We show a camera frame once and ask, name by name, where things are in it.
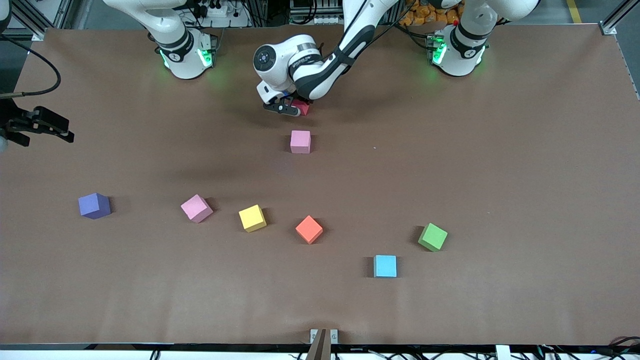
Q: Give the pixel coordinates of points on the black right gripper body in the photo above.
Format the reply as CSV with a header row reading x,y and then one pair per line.
x,y
11,123

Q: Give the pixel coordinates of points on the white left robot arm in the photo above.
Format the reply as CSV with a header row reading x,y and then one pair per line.
x,y
462,62

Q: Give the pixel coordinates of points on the aluminium frame profile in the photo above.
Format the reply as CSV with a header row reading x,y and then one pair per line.
x,y
609,29
39,35

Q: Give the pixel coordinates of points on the light blue foam cube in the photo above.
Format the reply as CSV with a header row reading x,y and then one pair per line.
x,y
385,266

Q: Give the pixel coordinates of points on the red foam cube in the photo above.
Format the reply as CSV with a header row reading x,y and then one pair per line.
x,y
305,108

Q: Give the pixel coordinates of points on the brown table cover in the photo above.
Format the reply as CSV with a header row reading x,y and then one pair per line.
x,y
150,300

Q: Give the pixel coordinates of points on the orange yellow objects pile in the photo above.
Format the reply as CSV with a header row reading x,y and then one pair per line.
x,y
425,12

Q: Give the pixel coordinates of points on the yellow foam cube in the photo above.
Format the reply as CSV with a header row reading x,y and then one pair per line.
x,y
252,218

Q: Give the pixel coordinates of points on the orange foam cube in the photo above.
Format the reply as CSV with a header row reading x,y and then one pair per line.
x,y
309,228

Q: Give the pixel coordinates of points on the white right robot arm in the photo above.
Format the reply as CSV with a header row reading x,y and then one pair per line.
x,y
185,65

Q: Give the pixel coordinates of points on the small metal bracket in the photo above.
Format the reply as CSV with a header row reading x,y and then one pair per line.
x,y
313,336

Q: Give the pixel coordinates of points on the white power strip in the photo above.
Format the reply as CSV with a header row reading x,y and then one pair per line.
x,y
227,12
320,20

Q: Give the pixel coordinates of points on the purple foam cube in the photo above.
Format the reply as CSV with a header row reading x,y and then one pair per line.
x,y
94,205

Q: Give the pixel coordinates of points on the brown camera stand pole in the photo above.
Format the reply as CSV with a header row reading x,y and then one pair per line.
x,y
320,350

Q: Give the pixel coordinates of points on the green foam cube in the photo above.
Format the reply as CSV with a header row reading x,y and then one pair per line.
x,y
433,236

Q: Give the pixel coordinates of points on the pink foam cube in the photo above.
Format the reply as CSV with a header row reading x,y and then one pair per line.
x,y
196,207
300,141

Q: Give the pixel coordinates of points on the small white box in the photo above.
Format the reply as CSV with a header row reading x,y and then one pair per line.
x,y
502,354

